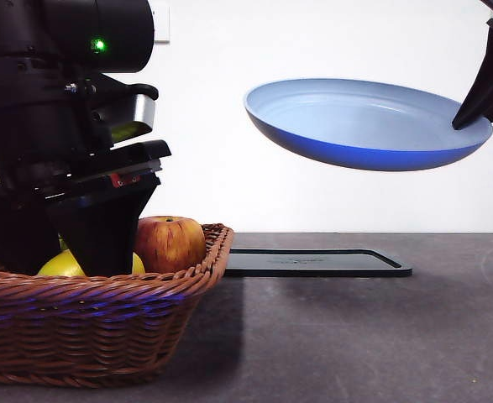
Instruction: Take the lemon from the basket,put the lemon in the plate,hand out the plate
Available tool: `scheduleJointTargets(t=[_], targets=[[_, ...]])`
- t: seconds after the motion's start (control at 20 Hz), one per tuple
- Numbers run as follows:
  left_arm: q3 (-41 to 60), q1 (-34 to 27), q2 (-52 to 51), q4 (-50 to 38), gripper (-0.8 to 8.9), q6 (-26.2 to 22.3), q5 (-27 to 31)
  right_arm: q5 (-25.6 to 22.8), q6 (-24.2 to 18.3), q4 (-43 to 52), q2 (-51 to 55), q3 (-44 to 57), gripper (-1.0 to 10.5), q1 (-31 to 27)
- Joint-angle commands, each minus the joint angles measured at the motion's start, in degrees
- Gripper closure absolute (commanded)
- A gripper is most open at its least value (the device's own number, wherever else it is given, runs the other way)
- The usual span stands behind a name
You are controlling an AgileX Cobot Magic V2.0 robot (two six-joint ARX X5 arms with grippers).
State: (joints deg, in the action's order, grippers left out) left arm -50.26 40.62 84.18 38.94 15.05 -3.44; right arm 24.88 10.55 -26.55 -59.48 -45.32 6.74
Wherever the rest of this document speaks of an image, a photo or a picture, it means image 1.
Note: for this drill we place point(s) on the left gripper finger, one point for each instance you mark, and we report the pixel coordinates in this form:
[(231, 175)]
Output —
[(103, 235), (15, 235)]

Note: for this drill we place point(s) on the black flat tray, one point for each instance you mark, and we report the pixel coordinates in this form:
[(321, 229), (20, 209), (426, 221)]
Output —
[(313, 262)]

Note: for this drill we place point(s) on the brown wicker basket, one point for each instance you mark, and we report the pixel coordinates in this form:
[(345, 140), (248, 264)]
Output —
[(103, 327)]

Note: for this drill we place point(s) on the yellow lemon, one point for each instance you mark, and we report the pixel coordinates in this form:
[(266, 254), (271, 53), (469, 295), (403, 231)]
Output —
[(61, 265)]

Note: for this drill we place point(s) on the red apple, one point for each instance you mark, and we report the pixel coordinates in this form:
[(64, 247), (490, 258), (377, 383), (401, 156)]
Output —
[(170, 245)]

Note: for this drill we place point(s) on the blue plate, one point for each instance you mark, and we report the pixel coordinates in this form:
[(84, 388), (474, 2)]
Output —
[(355, 126)]

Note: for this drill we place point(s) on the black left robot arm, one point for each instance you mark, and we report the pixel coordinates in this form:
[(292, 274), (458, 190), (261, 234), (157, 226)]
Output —
[(40, 63)]

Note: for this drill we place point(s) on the white wall socket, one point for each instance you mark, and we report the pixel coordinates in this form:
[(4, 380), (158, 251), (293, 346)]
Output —
[(164, 25)]

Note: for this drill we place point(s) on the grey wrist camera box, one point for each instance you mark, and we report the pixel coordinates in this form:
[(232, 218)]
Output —
[(139, 113)]

